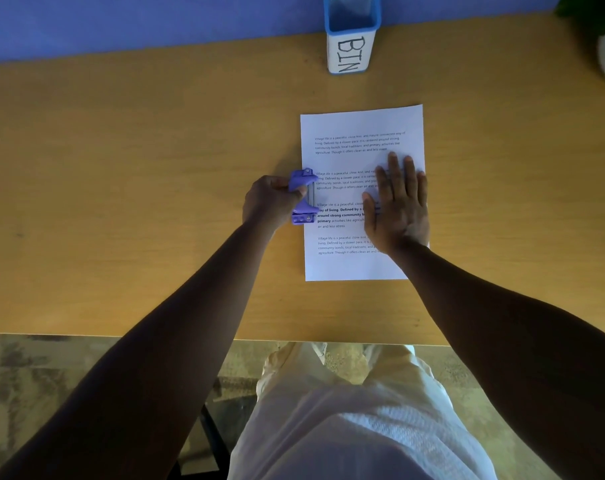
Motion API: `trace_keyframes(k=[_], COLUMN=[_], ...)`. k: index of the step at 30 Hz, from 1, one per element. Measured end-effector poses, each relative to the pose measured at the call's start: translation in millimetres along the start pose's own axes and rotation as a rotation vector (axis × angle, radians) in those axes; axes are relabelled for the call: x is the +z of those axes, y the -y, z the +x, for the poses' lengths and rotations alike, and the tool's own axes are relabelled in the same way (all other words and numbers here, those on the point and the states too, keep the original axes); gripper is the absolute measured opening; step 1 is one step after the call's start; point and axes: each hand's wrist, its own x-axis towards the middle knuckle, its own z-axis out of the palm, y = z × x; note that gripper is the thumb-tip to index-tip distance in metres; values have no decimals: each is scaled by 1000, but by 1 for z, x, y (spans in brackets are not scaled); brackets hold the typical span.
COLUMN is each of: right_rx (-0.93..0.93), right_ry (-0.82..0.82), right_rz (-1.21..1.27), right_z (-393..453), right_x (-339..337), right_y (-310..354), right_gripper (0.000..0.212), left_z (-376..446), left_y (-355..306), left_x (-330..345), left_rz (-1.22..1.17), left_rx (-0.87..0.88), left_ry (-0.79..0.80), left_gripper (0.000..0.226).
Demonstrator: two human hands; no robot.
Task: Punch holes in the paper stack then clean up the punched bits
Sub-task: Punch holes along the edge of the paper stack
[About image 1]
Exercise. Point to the person's right hand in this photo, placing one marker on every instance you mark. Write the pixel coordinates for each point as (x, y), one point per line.
(400, 214)

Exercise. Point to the person's left hand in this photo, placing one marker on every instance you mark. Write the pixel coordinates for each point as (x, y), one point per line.
(267, 202)

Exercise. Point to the purple hole punch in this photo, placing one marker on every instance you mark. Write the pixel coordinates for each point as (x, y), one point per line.
(302, 214)

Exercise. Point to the white printed paper sheet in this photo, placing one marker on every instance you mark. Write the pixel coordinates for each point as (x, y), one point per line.
(362, 124)

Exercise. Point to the person's left forearm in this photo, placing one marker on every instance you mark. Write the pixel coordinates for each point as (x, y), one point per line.
(162, 354)

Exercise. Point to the person's right forearm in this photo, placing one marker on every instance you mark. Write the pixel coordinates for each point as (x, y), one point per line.
(522, 344)

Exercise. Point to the blue and white bin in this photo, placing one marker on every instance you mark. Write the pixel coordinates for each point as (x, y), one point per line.
(352, 54)

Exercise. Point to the cream trousers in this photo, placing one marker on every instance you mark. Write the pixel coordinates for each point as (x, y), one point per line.
(292, 374)

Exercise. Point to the white shirt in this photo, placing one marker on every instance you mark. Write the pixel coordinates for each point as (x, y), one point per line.
(362, 439)

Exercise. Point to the black metal desk leg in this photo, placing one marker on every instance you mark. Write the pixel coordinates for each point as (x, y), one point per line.
(215, 434)

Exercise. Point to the green leafy plant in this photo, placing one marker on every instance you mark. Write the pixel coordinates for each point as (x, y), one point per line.
(587, 9)

